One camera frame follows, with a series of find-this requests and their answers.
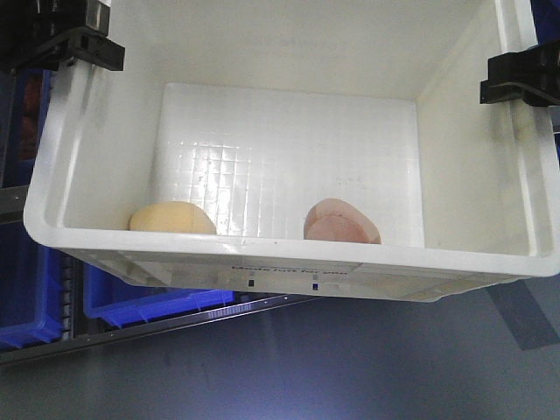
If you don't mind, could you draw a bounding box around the cream spotted plush toy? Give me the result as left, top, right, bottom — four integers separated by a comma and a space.
129, 201, 217, 235

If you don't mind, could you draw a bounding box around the white plastic tote crate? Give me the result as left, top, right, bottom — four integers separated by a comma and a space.
24, 1, 559, 302

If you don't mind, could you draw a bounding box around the blue bin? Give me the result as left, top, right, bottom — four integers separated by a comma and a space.
1, 69, 62, 352
83, 264, 235, 328

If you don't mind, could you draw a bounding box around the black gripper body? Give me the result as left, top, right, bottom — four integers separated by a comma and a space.
1, 1, 109, 73

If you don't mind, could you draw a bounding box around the blue bin centre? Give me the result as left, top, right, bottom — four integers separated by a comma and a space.
83, 264, 235, 328

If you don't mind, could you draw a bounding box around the blue bin left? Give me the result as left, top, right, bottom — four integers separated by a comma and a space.
1, 69, 62, 352

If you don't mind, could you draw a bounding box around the pink smiling plush toy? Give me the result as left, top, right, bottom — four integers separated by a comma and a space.
304, 198, 382, 244

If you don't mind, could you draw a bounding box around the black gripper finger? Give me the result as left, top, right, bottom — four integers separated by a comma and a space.
479, 40, 559, 107
8, 27, 125, 71

